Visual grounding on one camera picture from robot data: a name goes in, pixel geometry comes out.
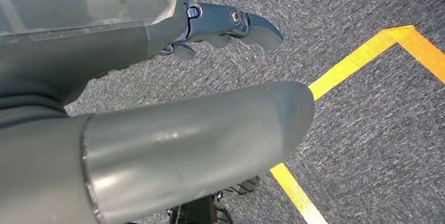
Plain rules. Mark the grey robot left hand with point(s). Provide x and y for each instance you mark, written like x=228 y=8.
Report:
x=191 y=146

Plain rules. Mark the black robot left foot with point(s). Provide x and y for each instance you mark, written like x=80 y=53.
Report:
x=243 y=185

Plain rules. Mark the yellow floor tape rectangle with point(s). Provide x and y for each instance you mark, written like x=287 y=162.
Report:
x=347 y=66

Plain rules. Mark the black robot leg frame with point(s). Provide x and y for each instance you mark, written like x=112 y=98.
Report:
x=194 y=213

